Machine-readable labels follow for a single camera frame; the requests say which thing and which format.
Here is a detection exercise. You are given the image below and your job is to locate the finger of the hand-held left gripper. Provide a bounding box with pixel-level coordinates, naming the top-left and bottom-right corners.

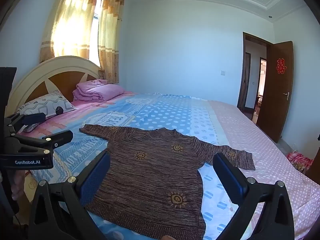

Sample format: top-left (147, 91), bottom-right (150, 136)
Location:
top-left (10, 129), bottom-right (74, 156)
top-left (5, 112), bottom-right (46, 133)

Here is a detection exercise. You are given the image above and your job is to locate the grey patterned pillow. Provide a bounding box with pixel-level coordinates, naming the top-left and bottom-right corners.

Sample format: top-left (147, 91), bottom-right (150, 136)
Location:
top-left (14, 89), bottom-right (77, 128)

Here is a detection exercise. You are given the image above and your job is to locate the brown wooden door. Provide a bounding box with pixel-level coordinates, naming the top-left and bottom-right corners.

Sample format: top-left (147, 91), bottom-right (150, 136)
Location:
top-left (256, 41), bottom-right (294, 143)

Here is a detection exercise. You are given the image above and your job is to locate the person's left hand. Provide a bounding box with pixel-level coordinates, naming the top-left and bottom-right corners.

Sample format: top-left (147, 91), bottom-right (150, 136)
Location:
top-left (11, 171), bottom-right (25, 201)

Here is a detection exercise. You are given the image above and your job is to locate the red paper door decoration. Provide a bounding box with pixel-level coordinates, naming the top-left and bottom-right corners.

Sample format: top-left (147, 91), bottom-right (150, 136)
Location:
top-left (276, 58), bottom-right (287, 74)

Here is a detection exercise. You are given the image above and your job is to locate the brown door frame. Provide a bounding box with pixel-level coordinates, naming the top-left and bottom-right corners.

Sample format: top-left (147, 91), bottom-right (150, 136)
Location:
top-left (236, 31), bottom-right (272, 125)

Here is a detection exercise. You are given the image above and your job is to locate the brown knit sweater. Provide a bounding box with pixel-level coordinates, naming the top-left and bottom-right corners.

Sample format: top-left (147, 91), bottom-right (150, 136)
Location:
top-left (79, 124), bottom-right (256, 240)

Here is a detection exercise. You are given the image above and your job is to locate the yellow patterned curtain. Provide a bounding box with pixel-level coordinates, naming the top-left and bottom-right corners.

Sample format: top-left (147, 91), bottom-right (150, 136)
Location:
top-left (97, 0), bottom-right (125, 84)
top-left (39, 0), bottom-right (103, 64)

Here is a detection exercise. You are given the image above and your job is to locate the folded pink quilt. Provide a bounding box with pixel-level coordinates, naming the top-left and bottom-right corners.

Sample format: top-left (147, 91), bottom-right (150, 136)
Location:
top-left (73, 79), bottom-right (125, 102)

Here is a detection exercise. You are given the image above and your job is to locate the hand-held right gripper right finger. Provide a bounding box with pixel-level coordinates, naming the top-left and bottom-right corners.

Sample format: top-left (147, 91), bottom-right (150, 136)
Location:
top-left (212, 152), bottom-right (295, 240)

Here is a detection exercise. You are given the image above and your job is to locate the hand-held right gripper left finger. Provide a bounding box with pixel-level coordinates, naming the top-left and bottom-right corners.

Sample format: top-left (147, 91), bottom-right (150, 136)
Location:
top-left (27, 152), bottom-right (112, 240)

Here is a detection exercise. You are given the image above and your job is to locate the red patterned cloth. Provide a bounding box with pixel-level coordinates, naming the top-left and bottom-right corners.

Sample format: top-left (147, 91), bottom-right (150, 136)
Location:
top-left (286, 151), bottom-right (314, 174)

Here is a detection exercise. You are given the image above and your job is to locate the window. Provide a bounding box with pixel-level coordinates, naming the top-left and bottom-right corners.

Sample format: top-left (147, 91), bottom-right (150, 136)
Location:
top-left (89, 0), bottom-right (103, 67)

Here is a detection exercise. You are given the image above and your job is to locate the printed blue pink bed sheet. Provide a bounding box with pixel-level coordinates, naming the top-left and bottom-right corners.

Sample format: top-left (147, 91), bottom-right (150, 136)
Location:
top-left (15, 90), bottom-right (320, 240)

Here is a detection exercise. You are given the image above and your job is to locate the cream and wood headboard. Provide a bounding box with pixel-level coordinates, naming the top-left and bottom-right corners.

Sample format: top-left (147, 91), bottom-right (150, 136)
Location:
top-left (5, 56), bottom-right (102, 118)

